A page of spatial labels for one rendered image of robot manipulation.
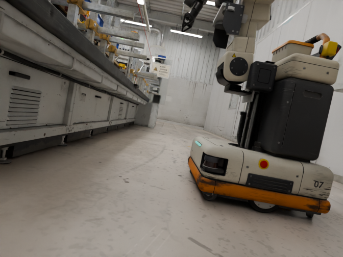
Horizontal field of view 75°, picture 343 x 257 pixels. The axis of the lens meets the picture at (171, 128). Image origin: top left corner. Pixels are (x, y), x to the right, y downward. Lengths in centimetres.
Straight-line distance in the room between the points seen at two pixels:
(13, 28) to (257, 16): 118
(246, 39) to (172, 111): 1069
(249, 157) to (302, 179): 28
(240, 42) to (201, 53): 1118
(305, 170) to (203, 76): 1121
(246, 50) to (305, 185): 77
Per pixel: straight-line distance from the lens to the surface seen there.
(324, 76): 136
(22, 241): 74
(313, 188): 133
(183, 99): 1201
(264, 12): 152
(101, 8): 126
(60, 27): 107
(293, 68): 129
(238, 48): 137
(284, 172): 124
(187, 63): 1231
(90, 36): 146
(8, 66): 130
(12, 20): 92
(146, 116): 577
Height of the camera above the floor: 38
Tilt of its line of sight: 3 degrees down
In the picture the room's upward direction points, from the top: 11 degrees clockwise
